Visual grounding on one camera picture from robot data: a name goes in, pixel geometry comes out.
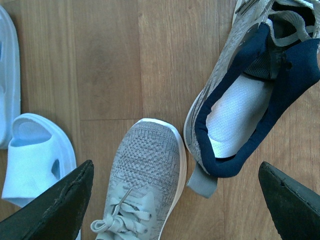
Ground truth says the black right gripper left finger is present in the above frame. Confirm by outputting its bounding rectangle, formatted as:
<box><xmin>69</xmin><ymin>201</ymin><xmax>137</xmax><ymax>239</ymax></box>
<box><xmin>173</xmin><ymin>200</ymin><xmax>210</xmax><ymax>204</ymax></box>
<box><xmin>0</xmin><ymin>160</ymin><xmax>94</xmax><ymax>240</ymax></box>

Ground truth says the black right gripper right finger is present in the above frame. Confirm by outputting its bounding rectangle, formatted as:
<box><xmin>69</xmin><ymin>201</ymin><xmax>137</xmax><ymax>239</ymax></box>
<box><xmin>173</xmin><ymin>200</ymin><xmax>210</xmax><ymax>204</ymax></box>
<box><xmin>258</xmin><ymin>161</ymin><xmax>320</xmax><ymax>240</ymax></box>

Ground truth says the grey sneaker navy lining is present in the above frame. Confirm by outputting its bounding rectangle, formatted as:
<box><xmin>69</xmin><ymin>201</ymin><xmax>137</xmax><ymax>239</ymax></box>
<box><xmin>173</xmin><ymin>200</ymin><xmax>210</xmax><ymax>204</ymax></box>
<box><xmin>183</xmin><ymin>0</ymin><xmax>320</xmax><ymax>198</ymax></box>

